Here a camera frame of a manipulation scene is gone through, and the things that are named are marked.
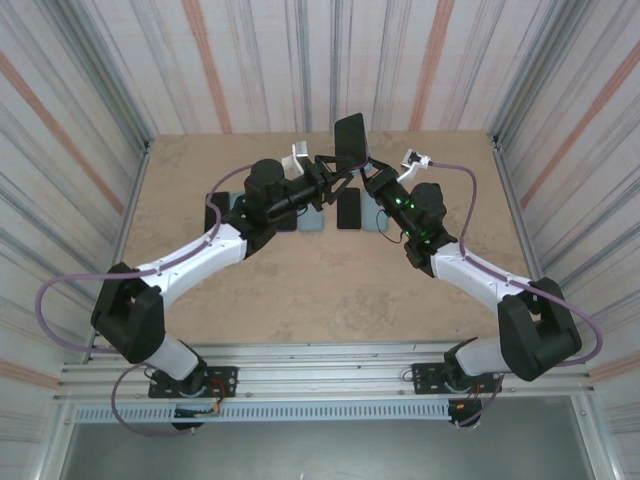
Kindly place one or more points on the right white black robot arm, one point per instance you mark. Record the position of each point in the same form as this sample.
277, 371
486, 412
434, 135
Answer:
470, 277

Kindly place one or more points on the narrow aluminium side profile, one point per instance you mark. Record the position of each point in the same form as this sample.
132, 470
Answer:
129, 205

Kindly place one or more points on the wide aluminium side profile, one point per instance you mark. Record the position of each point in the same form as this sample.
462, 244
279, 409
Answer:
530, 250

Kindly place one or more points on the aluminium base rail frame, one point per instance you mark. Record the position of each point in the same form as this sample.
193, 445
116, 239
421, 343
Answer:
320, 372

